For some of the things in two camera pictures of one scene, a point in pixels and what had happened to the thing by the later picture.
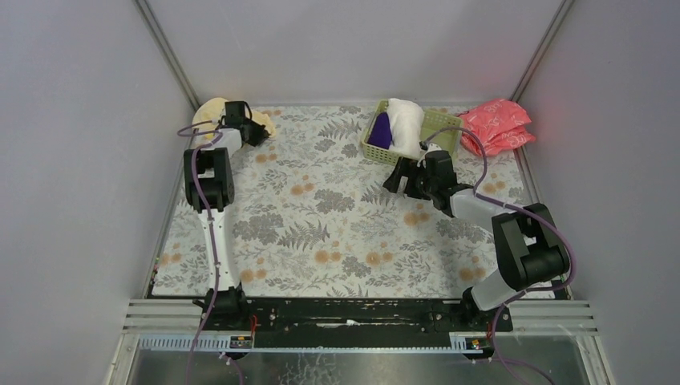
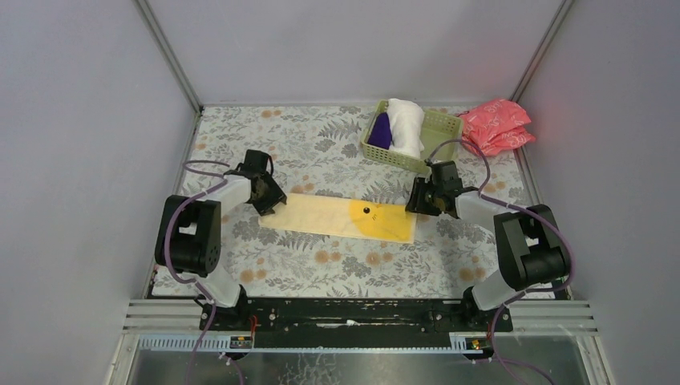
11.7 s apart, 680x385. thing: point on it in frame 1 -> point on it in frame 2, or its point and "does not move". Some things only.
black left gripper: (254, 130) -> (268, 192)
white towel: (406, 123) does not move
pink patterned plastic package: (495, 127) does not move
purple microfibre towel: (381, 135) does not move
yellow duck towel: (210, 113) -> (343, 216)
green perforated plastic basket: (443, 131) does not move
